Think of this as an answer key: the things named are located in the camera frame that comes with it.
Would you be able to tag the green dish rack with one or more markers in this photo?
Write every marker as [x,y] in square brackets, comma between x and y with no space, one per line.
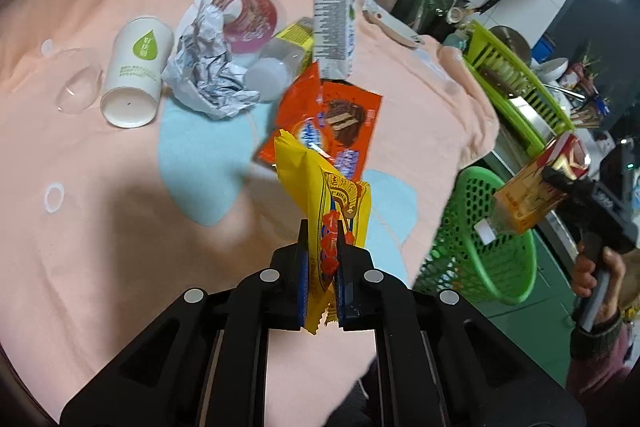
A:
[520,82]

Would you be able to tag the white bowl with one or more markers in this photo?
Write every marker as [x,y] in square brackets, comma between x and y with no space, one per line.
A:
[554,69]

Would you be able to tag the white blue milk carton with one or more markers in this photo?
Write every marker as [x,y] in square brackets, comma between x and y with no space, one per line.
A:
[332,32]

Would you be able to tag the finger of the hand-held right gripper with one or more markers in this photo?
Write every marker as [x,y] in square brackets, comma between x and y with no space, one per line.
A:
[565,184]

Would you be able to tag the white paper cup green drop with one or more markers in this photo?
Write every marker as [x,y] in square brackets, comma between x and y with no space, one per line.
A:
[135,72]

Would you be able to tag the orange wafer packet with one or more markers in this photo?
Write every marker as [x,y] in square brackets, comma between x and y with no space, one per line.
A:
[345,117]

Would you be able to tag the yellow snack packet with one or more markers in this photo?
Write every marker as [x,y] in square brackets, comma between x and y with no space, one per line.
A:
[310,187]

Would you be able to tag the peach printed blanket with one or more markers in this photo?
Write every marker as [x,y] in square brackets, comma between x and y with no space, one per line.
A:
[100,207]

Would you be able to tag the person's right forearm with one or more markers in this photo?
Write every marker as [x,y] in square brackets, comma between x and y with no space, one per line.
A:
[605,357]

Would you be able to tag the clear plastic cup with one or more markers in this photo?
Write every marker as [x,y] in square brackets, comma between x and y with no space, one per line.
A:
[77,82]

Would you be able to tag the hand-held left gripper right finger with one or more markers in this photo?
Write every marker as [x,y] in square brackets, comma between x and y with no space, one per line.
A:
[341,282]

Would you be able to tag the yellow-label plastic bottle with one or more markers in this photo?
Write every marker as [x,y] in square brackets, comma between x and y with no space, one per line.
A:
[267,77]

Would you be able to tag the dark cooking pot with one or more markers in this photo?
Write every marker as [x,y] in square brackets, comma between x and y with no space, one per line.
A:
[435,7]

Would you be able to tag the metal bowl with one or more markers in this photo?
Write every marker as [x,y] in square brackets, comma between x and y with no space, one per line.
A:
[510,42]

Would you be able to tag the white rice paddle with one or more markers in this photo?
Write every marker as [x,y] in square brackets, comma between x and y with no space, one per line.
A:
[395,29]

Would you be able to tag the red instant noodle cup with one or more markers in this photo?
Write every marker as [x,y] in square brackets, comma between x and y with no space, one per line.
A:
[250,22]

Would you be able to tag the yellow drink carton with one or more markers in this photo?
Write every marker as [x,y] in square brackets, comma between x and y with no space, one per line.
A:
[295,34]

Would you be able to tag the person's right hand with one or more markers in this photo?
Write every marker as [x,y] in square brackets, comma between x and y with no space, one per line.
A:
[612,287]

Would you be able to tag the green plastic basket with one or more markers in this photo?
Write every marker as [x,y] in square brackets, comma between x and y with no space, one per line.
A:
[470,192]

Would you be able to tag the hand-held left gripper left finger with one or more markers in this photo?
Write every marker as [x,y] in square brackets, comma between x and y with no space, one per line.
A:
[302,279]

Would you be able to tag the crumpled silver foil wrapper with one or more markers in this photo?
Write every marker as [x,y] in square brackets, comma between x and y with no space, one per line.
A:
[205,67]

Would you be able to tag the gold red cardboard box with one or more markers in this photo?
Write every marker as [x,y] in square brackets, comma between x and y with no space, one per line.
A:
[525,197]

